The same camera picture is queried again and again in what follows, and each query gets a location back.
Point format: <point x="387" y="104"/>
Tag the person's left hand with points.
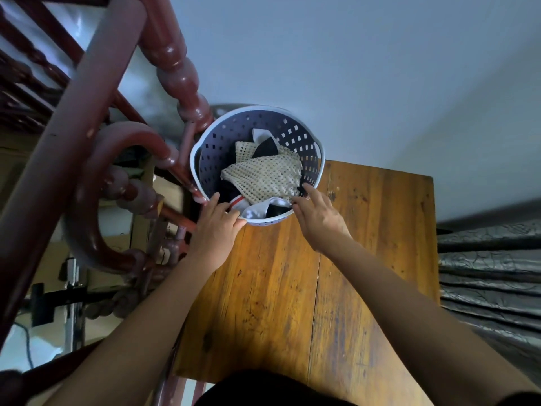
<point x="213" y="238"/>

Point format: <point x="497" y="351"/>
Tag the person's right fingers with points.
<point x="309" y="202"/>

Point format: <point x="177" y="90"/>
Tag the white sock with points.
<point x="261" y="135"/>

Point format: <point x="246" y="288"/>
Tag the metal stand with black clamp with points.
<point x="72" y="300"/>

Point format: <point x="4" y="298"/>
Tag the beige mesh cloth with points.
<point x="270" y="177"/>

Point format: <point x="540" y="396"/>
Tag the dark red wooden furniture frame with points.
<point x="63" y="135"/>

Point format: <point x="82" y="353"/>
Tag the person's right hand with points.
<point x="323" y="228"/>

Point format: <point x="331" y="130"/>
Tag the grey patterned fabric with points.
<point x="490" y="274"/>

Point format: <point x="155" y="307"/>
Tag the red white striped cloth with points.
<point x="186" y="391"/>

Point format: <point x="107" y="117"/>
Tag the person's left thumb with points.
<point x="239" y="226"/>

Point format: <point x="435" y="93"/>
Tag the person's left forearm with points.
<point x="139" y="342"/>

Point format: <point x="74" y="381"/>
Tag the white perforated laundry basket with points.
<point x="219" y="139"/>

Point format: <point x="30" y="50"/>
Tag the black garment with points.
<point x="266" y="150"/>

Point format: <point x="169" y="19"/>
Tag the person's right forearm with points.
<point x="422" y="334"/>

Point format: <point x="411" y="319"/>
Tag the black shirt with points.
<point x="270" y="391"/>

